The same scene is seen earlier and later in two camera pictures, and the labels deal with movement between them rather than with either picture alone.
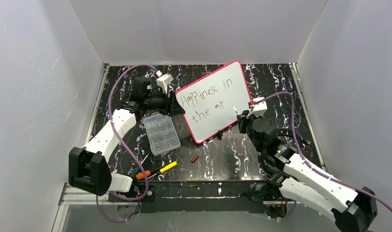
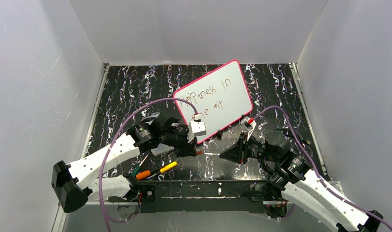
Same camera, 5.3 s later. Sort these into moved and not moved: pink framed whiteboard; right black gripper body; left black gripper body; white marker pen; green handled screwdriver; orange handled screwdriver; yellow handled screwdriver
Moved: white marker pen; left black gripper body; right black gripper body
Not moved: pink framed whiteboard; orange handled screwdriver; yellow handled screwdriver; green handled screwdriver
